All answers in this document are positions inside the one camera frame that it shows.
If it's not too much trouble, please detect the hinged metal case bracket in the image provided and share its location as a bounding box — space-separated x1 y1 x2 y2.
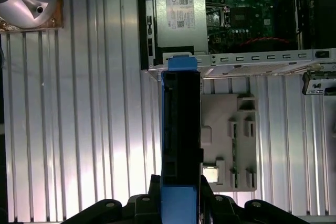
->
301 62 336 96

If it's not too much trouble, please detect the black open PC case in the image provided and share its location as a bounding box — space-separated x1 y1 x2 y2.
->
136 0 336 79

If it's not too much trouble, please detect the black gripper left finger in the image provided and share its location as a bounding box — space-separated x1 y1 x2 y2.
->
60 174 162 224

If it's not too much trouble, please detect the grey power supply unit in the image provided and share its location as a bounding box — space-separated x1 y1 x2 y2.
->
152 0 209 54

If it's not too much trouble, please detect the thin red wire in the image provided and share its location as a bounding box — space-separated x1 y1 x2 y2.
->
236 37 298 46

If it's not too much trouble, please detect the hard disk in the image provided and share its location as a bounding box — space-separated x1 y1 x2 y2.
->
159 55 205 224

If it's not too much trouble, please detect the CPU socket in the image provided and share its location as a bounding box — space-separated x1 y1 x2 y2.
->
230 5 253 27

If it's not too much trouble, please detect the metal socket cover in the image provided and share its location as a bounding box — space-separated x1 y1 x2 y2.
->
206 0 230 29

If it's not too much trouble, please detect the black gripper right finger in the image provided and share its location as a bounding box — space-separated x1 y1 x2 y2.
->
199 174 292 224

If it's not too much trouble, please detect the green motherboard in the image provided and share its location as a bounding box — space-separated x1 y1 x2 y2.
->
204 0 316 51

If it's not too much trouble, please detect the green RAM stick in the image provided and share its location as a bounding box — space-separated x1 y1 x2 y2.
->
232 123 239 183

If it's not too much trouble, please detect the grey parts rack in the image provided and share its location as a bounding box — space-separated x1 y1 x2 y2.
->
201 92 258 192

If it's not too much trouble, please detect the silver CPU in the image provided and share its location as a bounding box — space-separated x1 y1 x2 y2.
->
202 166 218 185

